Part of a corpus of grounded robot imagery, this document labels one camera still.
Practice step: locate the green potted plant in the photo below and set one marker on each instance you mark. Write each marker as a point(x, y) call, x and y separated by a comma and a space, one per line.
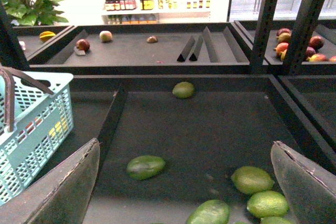
point(34, 12)

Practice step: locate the black fruit display tray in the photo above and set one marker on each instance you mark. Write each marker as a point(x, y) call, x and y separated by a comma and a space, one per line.
point(121, 95)

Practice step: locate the light blue plastic basket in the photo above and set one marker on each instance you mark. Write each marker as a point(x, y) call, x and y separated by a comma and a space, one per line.
point(42, 122)

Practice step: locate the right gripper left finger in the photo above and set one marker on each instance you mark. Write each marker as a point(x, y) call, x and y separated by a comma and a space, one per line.
point(62, 195)

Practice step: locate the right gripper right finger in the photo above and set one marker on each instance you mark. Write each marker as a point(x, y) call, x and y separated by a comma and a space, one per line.
point(308, 188)

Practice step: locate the brown basket handle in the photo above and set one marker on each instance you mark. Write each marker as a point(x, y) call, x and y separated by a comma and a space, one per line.
point(7, 74)

